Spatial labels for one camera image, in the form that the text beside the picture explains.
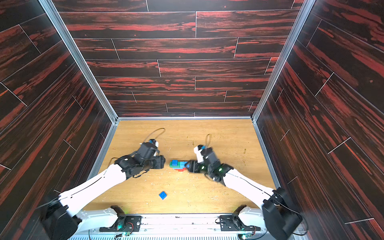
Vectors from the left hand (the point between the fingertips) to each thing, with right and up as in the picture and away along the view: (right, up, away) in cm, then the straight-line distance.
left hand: (163, 160), depth 81 cm
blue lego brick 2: (0, -20, +1) cm, 20 cm away
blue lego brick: (+6, -2, +5) cm, 8 cm away
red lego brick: (+10, -8, +10) cm, 16 cm away
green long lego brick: (+8, -4, +5) cm, 11 cm away
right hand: (+16, -2, +2) cm, 16 cm away
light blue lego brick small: (+11, -4, +6) cm, 13 cm away
